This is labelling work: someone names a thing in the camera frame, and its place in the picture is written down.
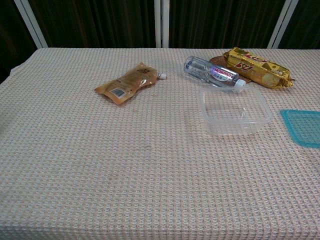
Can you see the clear plastic water bottle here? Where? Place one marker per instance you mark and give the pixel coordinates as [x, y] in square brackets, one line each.
[208, 71]

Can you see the white slanted frame post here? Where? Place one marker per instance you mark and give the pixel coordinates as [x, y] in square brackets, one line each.
[279, 23]
[31, 23]

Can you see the brown spouted drink pouch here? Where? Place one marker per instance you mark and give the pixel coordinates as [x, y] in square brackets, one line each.
[128, 82]

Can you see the clear plastic food container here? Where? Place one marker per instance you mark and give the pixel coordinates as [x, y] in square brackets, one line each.
[233, 110]

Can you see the teal container lid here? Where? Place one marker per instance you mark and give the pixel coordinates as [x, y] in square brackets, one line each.
[303, 126]

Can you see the beige waffle-weave tablecloth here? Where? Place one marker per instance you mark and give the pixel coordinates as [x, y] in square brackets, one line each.
[125, 162]

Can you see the gold foil snack package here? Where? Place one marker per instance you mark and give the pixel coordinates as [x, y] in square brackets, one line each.
[257, 68]

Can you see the white vertical frame post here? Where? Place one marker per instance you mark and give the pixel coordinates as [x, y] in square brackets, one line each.
[161, 23]

